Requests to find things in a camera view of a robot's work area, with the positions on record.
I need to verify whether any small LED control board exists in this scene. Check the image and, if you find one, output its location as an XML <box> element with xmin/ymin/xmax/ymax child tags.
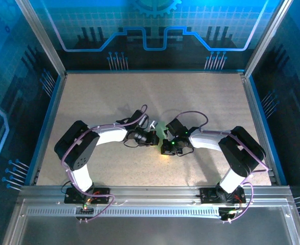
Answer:
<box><xmin>219</xmin><ymin>207</ymin><xmax>244</xmax><ymax>221</ymax></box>
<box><xmin>74</xmin><ymin>200</ymin><xmax>96</xmax><ymax>214</ymax></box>

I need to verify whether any blue side strip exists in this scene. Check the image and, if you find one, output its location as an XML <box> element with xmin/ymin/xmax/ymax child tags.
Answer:
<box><xmin>24</xmin><ymin>73</ymin><xmax>68</xmax><ymax>186</ymax></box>

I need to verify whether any grey metal plate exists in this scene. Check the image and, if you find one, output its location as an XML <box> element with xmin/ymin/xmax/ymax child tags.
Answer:
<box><xmin>2</xmin><ymin>199</ymin><xmax>300</xmax><ymax>245</ymax></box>

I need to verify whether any thin black cable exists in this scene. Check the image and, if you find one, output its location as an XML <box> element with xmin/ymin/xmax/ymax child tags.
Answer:
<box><xmin>122</xmin><ymin>139</ymin><xmax>141</xmax><ymax>149</ymax></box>
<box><xmin>176</xmin><ymin>146</ymin><xmax>194</xmax><ymax>157</ymax></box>

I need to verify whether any aluminium frame rail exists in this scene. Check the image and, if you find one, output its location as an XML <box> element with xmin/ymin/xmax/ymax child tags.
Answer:
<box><xmin>18</xmin><ymin>185</ymin><xmax>293</xmax><ymax>206</ymax></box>

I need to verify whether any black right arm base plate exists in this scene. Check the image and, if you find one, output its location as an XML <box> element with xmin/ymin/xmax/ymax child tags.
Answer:
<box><xmin>199</xmin><ymin>187</ymin><xmax>247</xmax><ymax>205</ymax></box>

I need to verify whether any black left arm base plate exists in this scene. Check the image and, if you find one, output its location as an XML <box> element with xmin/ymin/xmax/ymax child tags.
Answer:
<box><xmin>64</xmin><ymin>187</ymin><xmax>111</xmax><ymax>205</ymax></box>

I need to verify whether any slotted grey cable duct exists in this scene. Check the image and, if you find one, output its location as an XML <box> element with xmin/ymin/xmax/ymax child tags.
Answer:
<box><xmin>26</xmin><ymin>207</ymin><xmax>222</xmax><ymax>218</ymax></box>

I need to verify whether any aluminium side rail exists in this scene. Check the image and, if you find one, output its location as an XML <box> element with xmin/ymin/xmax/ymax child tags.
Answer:
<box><xmin>241</xmin><ymin>73</ymin><xmax>288</xmax><ymax>186</ymax></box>

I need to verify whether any aluminium right frame post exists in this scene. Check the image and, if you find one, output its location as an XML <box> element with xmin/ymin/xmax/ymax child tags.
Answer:
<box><xmin>243</xmin><ymin>0</ymin><xmax>294</xmax><ymax>78</ymax></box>

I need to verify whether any aluminium frame post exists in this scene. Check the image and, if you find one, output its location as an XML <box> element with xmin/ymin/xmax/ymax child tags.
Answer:
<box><xmin>14</xmin><ymin>0</ymin><xmax>67</xmax><ymax>77</ymax></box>
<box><xmin>243</xmin><ymin>0</ymin><xmax>294</xmax><ymax>78</ymax></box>

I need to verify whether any aluminium left frame post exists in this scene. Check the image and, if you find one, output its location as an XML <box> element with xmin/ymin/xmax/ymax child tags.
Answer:
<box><xmin>14</xmin><ymin>0</ymin><xmax>67</xmax><ymax>77</ymax></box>

